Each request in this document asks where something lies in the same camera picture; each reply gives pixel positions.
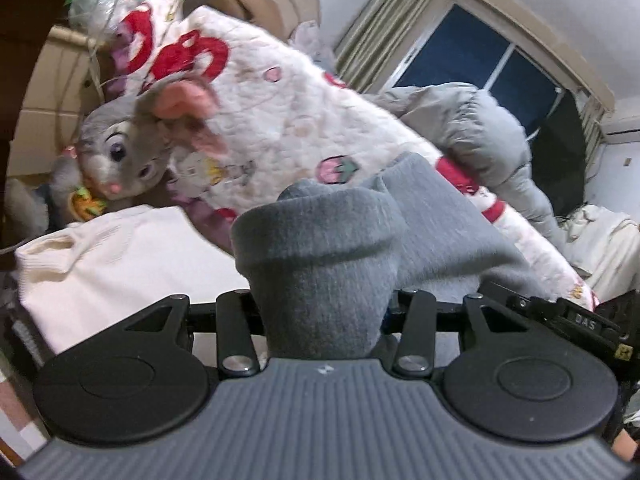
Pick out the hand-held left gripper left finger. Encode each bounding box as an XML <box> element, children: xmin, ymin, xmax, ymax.
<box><xmin>100</xmin><ymin>290</ymin><xmax>261</xmax><ymax>379</ymax></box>

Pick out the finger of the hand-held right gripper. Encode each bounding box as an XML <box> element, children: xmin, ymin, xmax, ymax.
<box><xmin>482</xmin><ymin>284</ymin><xmax>621</xmax><ymax>356</ymax></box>

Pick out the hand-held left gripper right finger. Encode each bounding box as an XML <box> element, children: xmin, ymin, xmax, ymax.
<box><xmin>384</xmin><ymin>289</ymin><xmax>546</xmax><ymax>380</ymax></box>

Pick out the pile of assorted clothes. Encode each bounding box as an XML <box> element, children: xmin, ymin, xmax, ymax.
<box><xmin>560</xmin><ymin>204</ymin><xmax>640</xmax><ymax>303</ymax></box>

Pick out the white ribbed sweater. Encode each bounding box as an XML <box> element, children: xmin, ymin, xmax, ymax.
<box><xmin>14</xmin><ymin>204</ymin><xmax>253</xmax><ymax>356</ymax></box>

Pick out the beige curtain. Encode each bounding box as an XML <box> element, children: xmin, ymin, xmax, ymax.
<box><xmin>334</xmin><ymin>0</ymin><xmax>446</xmax><ymax>92</ymax></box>
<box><xmin>575</xmin><ymin>91</ymin><xmax>617</xmax><ymax>181</ymax></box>

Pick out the grey plush rabbit toy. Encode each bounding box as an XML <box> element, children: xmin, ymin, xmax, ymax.
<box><xmin>50</xmin><ymin>79</ymin><xmax>232</xmax><ymax>222</ymax></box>

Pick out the grey puffy jacket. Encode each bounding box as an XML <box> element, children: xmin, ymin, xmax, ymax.
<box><xmin>372</xmin><ymin>82</ymin><xmax>568</xmax><ymax>248</ymax></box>

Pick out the strawberry print quilt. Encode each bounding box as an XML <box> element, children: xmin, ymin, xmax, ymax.
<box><xmin>112</xmin><ymin>0</ymin><xmax>601</xmax><ymax>311</ymax></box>

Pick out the checkered floor mat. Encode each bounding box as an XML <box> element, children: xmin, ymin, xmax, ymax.
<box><xmin>0</xmin><ymin>355</ymin><xmax>48</xmax><ymax>463</ymax></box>

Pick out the window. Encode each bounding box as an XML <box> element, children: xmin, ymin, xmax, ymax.
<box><xmin>387</xmin><ymin>2</ymin><xmax>568</xmax><ymax>136</ymax></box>

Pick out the tan headboard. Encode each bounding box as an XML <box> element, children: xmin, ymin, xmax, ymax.
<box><xmin>165</xmin><ymin>0</ymin><xmax>321</xmax><ymax>43</ymax></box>

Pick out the dark wooden drawer cabinet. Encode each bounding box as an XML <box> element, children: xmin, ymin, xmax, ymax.
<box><xmin>0</xmin><ymin>0</ymin><xmax>118</xmax><ymax>181</ymax></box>

